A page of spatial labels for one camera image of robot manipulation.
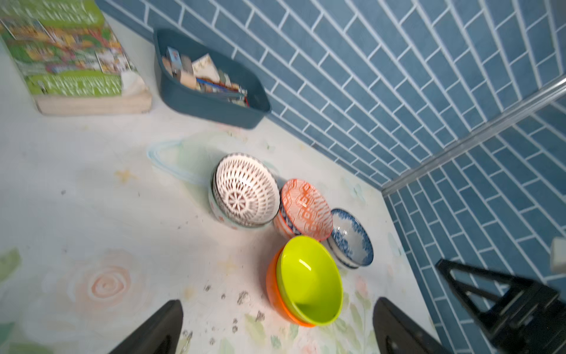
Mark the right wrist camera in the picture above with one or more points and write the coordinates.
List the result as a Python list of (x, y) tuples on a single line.
[(558, 255)]

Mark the teal plastic bin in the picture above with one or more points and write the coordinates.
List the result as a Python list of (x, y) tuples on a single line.
[(207, 105)]

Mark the green paperback book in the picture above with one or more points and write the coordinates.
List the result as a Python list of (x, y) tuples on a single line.
[(70, 59)]

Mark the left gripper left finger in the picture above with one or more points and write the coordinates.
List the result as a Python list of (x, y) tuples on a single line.
[(158, 334)]

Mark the lime green bowl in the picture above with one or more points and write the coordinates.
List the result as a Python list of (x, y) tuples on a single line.
[(309, 281)]

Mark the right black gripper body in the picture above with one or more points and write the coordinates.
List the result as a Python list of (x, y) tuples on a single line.
[(529, 320)]

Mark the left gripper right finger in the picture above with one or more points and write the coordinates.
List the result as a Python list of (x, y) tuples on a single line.
[(396, 332)]

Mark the items in bin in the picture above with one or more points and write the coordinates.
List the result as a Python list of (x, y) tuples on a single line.
[(203, 76)]

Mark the green patterned bowl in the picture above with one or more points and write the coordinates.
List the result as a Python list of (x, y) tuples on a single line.
[(222, 217)]

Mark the plain orange bowl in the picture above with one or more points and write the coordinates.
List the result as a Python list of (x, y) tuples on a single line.
[(275, 297)]

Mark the brown lattice bowl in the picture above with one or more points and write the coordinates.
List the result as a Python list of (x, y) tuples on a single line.
[(245, 190)]

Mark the orange geometric pattern bowl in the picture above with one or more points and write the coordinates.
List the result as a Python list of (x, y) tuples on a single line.
[(305, 210)]

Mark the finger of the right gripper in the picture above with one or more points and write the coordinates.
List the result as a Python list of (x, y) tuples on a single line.
[(492, 298)]

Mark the orange white floral bowl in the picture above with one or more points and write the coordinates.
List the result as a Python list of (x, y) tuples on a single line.
[(282, 228)]

